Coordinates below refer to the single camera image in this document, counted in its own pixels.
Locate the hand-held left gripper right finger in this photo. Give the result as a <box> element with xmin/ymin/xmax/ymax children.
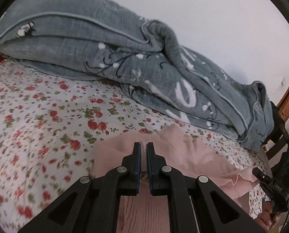
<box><xmin>146</xmin><ymin>142</ymin><xmax>267</xmax><ymax>233</ymax></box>

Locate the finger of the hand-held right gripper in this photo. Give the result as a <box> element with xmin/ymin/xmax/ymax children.
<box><xmin>260</xmin><ymin>183</ymin><xmax>275</xmax><ymax>200</ymax></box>
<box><xmin>252</xmin><ymin>167</ymin><xmax>272</xmax><ymax>185</ymax></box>

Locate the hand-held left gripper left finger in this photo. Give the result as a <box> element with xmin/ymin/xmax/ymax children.
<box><xmin>18</xmin><ymin>142</ymin><xmax>142</xmax><ymax>233</ymax></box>

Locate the pink knit sweater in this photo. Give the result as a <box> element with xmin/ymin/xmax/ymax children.
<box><xmin>90</xmin><ymin>124</ymin><xmax>259</xmax><ymax>233</ymax></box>

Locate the person's right hand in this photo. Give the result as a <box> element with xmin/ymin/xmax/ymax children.
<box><xmin>256</xmin><ymin>198</ymin><xmax>281</xmax><ymax>233</ymax></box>

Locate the wooden bed footboard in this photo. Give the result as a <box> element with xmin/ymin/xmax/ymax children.
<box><xmin>266</xmin><ymin>116</ymin><xmax>289</xmax><ymax>161</ymax></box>

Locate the black cloth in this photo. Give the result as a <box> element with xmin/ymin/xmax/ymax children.
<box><xmin>270</xmin><ymin>101</ymin><xmax>281</xmax><ymax>123</ymax></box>

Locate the floral bed sheet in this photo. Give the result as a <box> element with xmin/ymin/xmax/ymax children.
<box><xmin>0</xmin><ymin>59</ymin><xmax>268</xmax><ymax>233</ymax></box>

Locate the grey printed blanket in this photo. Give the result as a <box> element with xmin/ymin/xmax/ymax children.
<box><xmin>0</xmin><ymin>0</ymin><xmax>274</xmax><ymax>150</ymax></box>

